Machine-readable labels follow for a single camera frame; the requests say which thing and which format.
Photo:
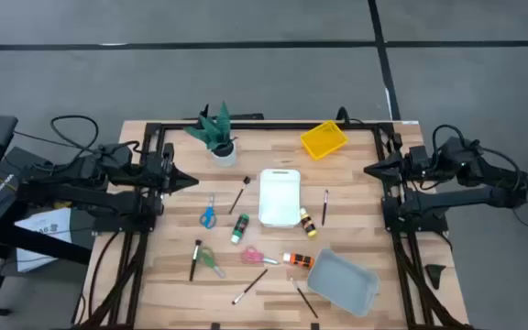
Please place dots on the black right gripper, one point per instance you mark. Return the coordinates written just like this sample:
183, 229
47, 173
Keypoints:
400, 169

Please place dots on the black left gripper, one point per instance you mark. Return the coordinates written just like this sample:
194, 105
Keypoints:
168, 174

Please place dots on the blue scissors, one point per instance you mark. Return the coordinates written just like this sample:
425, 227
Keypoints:
209, 208

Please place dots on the black brush fluffy black head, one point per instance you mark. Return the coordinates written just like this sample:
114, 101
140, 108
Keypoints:
246, 180

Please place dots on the thick brush silver ferrule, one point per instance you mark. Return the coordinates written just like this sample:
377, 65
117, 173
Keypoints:
197, 244

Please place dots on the thin brown paintbrush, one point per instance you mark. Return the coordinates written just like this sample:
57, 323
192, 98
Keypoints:
324, 206

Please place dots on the green paint bottle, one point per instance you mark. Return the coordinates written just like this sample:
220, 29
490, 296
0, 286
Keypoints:
240, 227

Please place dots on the yellow paint bottle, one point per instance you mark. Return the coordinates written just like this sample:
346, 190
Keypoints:
308, 223

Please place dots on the green scissors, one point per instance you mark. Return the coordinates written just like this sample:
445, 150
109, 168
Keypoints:
214, 267

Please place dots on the pink scissors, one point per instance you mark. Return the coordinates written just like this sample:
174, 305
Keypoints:
259, 257

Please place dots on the orange paint bottle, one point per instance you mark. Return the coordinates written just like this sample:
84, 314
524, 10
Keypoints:
300, 260

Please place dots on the black paintbrush silver ferrule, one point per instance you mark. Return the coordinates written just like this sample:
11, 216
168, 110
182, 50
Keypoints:
249, 287

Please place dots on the black paintbrush white tip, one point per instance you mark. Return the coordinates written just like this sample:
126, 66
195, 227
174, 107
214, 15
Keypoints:
304, 298

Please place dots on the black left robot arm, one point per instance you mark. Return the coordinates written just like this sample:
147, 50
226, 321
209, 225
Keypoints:
122, 201

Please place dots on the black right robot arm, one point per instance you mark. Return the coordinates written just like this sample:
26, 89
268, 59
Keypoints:
452, 199

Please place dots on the green plant in white pot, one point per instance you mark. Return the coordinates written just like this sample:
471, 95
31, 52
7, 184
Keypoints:
218, 133

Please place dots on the yellow plastic basket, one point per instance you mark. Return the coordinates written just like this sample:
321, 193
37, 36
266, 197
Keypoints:
323, 139

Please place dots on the white plastic bin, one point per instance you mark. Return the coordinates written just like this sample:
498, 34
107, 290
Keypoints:
280, 197

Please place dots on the light grey plastic tray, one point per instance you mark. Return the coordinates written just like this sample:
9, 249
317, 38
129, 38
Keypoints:
342, 282

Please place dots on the black wedge piece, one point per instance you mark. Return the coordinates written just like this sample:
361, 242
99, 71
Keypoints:
436, 275

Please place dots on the white paper sheet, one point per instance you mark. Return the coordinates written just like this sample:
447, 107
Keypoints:
39, 229

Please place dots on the black mast foot bracket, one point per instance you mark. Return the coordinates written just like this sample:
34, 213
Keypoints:
245, 116

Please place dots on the black metal table frame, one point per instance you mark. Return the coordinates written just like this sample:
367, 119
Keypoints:
268, 125

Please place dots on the black camera clamp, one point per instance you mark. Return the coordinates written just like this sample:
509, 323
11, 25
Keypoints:
215, 326
315, 326

